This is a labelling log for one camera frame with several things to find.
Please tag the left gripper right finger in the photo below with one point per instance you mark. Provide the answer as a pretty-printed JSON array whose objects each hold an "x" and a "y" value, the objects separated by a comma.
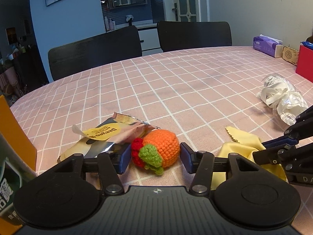
[{"x": 190, "y": 159}]

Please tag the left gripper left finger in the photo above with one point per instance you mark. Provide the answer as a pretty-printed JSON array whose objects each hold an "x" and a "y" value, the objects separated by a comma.
[{"x": 120, "y": 155}]

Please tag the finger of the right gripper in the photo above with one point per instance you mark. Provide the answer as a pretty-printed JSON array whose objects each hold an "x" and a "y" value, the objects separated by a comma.
[{"x": 280, "y": 141}]

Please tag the orange crochet fruit toy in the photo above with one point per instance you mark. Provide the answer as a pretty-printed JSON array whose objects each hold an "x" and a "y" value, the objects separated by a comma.
[{"x": 158, "y": 150}]

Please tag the yellow cleaning cloth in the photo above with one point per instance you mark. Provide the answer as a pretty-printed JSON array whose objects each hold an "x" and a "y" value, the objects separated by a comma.
[{"x": 245, "y": 144}]

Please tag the snack foil packet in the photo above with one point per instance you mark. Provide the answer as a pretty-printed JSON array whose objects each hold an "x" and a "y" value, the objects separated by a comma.
[{"x": 117, "y": 129}]

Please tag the crumpled clear plastic bag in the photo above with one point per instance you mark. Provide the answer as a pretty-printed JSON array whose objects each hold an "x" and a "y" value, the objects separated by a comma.
[{"x": 283, "y": 98}]

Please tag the red box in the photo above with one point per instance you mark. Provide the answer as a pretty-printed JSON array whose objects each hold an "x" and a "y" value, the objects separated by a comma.
[{"x": 305, "y": 63}]

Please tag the small wooden speaker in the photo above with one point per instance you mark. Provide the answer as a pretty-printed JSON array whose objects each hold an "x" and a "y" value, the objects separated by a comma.
[{"x": 290, "y": 55}]

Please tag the purple tissue pack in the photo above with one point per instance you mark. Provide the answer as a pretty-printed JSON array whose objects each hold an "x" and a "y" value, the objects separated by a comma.
[{"x": 268, "y": 45}]

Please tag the dark glass bottle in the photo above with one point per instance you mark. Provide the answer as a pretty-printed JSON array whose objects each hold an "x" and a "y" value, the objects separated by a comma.
[{"x": 310, "y": 39}]

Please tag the plastic water bottle green label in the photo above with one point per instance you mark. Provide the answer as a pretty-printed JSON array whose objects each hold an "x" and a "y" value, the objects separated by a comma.
[{"x": 14, "y": 174}]

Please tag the black chair left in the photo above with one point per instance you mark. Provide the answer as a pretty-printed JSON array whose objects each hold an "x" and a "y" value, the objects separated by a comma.
[{"x": 79, "y": 56}]

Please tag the black chair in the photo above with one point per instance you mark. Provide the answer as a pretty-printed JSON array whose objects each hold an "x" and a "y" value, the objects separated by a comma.
[
  {"x": 174, "y": 35},
  {"x": 79, "y": 56}
]

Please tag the orange cardboard box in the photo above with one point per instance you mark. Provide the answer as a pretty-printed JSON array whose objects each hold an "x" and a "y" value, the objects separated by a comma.
[{"x": 18, "y": 140}]

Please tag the white drawer cabinet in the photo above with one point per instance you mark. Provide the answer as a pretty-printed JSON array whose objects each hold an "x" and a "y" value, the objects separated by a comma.
[{"x": 144, "y": 38}]

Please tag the black chair right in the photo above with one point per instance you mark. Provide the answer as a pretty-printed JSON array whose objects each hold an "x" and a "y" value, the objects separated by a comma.
[{"x": 174, "y": 35}]

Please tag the white glass-panel door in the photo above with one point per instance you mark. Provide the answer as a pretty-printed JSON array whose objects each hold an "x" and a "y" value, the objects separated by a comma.
[{"x": 191, "y": 10}]

